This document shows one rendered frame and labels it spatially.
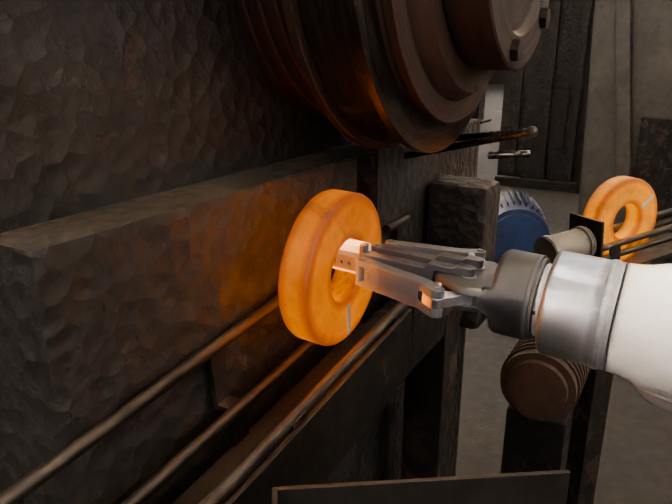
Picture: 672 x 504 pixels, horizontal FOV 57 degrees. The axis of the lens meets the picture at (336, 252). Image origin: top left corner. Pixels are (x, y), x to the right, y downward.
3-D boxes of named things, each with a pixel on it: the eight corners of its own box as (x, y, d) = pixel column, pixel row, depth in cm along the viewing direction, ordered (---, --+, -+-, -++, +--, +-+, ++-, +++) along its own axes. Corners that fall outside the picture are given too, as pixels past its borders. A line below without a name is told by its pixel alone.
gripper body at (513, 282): (525, 359, 50) (419, 330, 54) (547, 321, 57) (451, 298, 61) (539, 274, 48) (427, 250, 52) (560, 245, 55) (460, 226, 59)
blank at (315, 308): (271, 217, 54) (304, 224, 52) (356, 170, 66) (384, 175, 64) (280, 366, 60) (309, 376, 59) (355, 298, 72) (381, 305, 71)
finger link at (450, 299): (494, 305, 54) (477, 329, 49) (437, 292, 56) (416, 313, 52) (497, 280, 53) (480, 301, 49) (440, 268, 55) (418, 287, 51)
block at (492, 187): (416, 319, 105) (422, 180, 98) (433, 304, 112) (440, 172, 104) (477, 333, 100) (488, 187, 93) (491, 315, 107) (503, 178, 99)
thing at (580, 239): (532, 264, 110) (532, 232, 108) (570, 252, 113) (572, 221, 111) (557, 274, 105) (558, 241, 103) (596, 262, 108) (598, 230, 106)
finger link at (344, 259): (378, 272, 59) (364, 282, 57) (333, 261, 61) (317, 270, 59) (379, 257, 59) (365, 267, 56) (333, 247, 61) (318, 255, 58)
